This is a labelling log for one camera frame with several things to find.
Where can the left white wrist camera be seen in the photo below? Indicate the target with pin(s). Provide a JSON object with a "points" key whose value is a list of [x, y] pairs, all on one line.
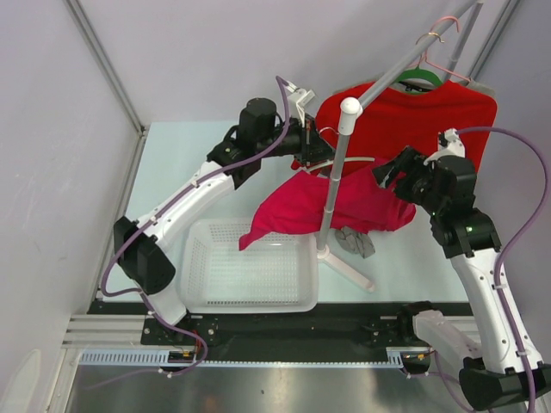
{"points": [[298, 99]]}

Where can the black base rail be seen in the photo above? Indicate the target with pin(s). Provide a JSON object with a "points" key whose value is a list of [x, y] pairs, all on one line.
{"points": [[353, 327]]}

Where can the white perforated plastic basket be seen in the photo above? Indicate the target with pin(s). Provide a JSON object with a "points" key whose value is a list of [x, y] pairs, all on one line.
{"points": [[276, 274]]}

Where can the magenta t shirt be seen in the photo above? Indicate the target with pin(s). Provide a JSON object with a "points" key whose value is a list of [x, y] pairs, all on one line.
{"points": [[297, 206]]}

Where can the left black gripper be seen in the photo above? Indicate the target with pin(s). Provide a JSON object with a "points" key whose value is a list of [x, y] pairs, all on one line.
{"points": [[313, 148]]}

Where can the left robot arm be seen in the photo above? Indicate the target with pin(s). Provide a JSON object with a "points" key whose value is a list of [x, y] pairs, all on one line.
{"points": [[142, 245]]}

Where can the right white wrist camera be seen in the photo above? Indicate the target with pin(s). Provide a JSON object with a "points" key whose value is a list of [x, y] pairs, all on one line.
{"points": [[449, 144]]}

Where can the red t shirt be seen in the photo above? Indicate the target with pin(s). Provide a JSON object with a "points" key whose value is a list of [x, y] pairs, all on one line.
{"points": [[396, 119]]}

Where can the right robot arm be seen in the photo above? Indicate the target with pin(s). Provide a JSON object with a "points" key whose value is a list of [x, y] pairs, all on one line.
{"points": [[503, 367]]}

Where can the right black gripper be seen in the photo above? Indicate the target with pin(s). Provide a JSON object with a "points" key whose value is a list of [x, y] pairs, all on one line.
{"points": [[409, 161]]}

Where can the white slotted cable duct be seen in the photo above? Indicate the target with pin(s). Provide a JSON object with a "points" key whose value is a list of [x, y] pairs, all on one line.
{"points": [[378, 358]]}

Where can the dark green hanger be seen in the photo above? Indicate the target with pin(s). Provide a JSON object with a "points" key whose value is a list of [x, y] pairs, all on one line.
{"points": [[416, 72]]}

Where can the pale green hanger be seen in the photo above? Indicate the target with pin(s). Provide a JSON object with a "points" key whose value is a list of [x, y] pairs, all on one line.
{"points": [[344, 161]]}

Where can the grey garment behind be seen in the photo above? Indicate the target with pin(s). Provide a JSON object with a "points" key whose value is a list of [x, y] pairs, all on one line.
{"points": [[481, 88]]}

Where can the grey clothes rack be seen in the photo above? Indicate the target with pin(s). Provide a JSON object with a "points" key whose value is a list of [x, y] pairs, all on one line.
{"points": [[350, 111]]}

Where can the grey cloth on table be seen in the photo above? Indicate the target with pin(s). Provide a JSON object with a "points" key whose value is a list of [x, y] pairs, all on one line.
{"points": [[355, 242]]}

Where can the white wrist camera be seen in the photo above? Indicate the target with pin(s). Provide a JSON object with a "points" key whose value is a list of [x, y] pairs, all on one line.
{"points": [[298, 99], [449, 144]]}

